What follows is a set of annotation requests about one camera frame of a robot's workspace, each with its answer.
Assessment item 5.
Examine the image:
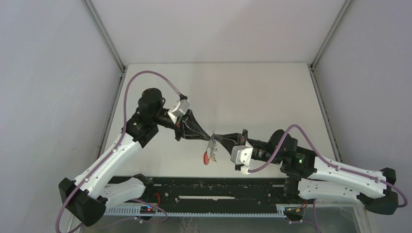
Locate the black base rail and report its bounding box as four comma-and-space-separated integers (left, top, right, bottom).
140, 177, 311, 213

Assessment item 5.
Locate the grey slotted cable duct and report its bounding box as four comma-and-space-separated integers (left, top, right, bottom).
103, 205, 292, 218

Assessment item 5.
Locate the metal key holder red handle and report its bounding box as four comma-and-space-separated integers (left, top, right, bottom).
203, 136, 217, 165

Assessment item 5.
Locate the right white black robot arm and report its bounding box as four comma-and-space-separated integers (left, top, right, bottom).
211, 130, 398, 215

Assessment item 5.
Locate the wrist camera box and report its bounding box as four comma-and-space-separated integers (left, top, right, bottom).
230, 141, 253, 175
168, 94, 190, 124

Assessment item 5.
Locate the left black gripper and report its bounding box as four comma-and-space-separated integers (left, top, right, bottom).
153, 109, 210, 142

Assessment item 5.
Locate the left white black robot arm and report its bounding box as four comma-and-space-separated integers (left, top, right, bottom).
58, 88, 210, 227

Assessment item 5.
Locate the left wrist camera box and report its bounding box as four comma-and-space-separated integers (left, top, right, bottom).
168, 94, 190, 124

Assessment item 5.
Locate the yellow key tag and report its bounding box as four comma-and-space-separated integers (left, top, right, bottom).
209, 154, 217, 162

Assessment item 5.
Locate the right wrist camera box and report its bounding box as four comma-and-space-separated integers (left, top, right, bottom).
230, 141, 253, 175

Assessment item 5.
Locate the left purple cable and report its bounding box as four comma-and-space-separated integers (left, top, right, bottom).
55, 70, 188, 233

